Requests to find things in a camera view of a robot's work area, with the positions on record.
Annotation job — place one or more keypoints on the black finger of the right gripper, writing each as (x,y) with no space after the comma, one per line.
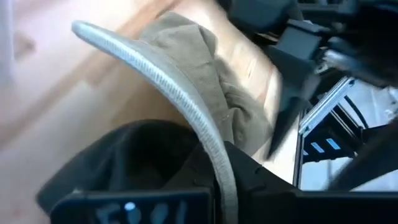
(301,40)
(292,87)

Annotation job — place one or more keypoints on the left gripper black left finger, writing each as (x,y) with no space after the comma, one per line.
(140,208)

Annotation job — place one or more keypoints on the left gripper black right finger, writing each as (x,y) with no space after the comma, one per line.
(280,208)

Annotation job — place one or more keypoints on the beige baseball cap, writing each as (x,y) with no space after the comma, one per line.
(192,46)

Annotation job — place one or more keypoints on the black box with labels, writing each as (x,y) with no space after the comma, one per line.
(348,146)

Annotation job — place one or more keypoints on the silver aluminium frame rail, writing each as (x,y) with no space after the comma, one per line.
(326,105)

